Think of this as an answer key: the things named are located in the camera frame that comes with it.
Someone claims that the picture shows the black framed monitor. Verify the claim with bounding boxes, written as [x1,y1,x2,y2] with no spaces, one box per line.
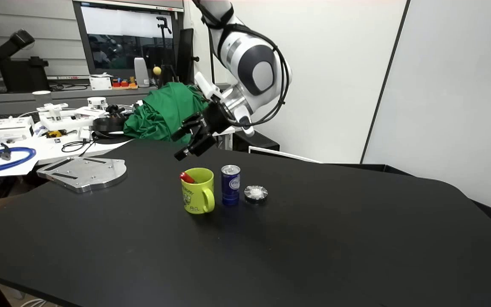
[74,0,187,89]

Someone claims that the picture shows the white device parts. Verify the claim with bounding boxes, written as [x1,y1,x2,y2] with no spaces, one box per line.
[36,96,111,133]

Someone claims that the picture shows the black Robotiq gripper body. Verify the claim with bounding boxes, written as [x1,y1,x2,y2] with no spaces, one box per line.
[200,99,244,142]

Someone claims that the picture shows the white plastic tub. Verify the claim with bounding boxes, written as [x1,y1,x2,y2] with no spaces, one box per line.
[89,72,115,92]

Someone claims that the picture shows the white flat box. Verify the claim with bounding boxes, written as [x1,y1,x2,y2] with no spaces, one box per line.
[0,115,36,145]

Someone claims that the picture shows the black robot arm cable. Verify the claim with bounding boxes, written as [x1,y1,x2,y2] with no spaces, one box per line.
[200,4,294,130]

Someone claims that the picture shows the small orange objects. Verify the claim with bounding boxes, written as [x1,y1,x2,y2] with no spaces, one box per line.
[111,77,140,91]

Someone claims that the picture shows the blue cable loop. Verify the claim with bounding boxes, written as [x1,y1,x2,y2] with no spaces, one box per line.
[0,145,38,176]

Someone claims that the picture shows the yellow-green mug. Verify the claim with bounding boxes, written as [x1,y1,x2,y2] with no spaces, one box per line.
[180,166,219,217]

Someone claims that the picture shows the grey workbench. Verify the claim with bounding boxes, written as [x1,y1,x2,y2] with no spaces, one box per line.
[0,84,234,133]

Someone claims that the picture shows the thin black slanted pole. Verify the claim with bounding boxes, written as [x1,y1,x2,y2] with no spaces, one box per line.
[360,0,413,166]

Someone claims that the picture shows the black angled stand device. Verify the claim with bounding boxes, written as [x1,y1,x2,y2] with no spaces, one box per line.
[0,19,55,96]

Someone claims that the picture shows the green cloth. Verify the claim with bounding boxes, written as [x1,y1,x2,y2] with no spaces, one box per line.
[123,81,210,147]

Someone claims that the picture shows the black tall speaker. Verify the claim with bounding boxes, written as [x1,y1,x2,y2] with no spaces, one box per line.
[176,28,198,86]

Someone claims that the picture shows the blue drink can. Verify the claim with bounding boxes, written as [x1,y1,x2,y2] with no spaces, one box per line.
[221,164,243,208]

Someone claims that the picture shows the small silver lid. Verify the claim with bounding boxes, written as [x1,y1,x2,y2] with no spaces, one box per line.
[243,183,270,203]

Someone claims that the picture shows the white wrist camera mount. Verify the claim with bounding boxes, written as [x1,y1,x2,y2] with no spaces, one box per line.
[193,70,226,103]

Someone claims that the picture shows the white side table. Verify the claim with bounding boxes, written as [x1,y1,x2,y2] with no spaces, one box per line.
[0,110,238,181]

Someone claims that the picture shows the black box under table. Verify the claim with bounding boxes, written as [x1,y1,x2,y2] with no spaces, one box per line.
[233,128,282,154]

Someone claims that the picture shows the grey standing device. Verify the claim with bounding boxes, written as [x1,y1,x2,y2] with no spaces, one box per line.
[134,57,152,91]

